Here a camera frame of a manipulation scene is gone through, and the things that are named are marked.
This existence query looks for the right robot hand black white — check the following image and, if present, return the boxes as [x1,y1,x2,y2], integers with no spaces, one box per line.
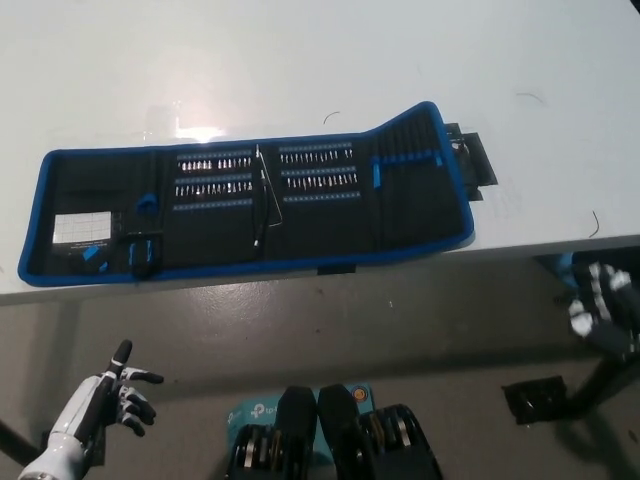
[567,260,640,362]

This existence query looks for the black robot body blocks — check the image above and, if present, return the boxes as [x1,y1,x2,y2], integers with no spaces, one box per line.
[224,383,445,480]

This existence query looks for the black tape square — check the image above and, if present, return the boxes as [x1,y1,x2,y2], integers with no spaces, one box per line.
[442,122,500,202]

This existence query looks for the black toolkit roll blue trim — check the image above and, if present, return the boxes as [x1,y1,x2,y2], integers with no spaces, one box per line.
[17,101,475,290]

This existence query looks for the blue triangular picks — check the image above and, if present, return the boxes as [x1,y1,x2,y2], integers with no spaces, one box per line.
[80,247,110,274]

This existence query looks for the black desk leg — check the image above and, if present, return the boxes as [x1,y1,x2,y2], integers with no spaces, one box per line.
[563,349,640,417]

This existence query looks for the white grid card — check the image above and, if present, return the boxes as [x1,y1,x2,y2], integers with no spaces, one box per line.
[52,211,112,246]

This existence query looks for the black floor plate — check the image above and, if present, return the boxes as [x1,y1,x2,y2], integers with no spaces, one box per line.
[501,374,570,427]

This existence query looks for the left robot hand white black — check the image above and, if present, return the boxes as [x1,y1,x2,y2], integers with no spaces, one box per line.
[46,339,165,454]

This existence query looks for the blue plastic object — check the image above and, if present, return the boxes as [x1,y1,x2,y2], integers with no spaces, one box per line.
[548,252,575,290]

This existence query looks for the teal tp-link box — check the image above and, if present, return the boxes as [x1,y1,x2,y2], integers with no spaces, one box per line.
[224,382,374,454]

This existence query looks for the black blue handle tool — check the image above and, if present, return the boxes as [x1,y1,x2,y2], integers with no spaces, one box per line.
[125,233,154,277]

